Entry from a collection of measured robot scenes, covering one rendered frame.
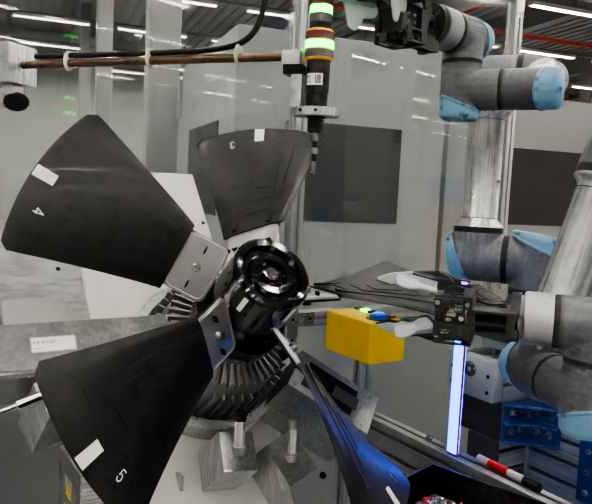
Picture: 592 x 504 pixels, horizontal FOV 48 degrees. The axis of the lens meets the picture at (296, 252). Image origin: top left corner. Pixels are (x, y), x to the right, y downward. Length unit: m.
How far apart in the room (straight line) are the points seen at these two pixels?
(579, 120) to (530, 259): 3.91
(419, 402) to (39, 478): 1.19
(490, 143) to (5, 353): 1.16
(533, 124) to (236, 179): 4.19
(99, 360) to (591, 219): 0.73
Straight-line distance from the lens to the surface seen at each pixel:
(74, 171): 0.98
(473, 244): 1.62
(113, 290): 1.18
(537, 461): 1.64
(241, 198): 1.10
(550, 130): 5.29
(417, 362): 2.22
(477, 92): 1.29
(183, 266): 0.97
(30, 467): 1.71
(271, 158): 1.14
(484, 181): 1.64
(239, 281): 0.90
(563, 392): 1.01
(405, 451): 1.42
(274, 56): 1.06
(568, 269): 1.09
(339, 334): 1.50
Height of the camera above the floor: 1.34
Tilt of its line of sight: 5 degrees down
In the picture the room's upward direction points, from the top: 3 degrees clockwise
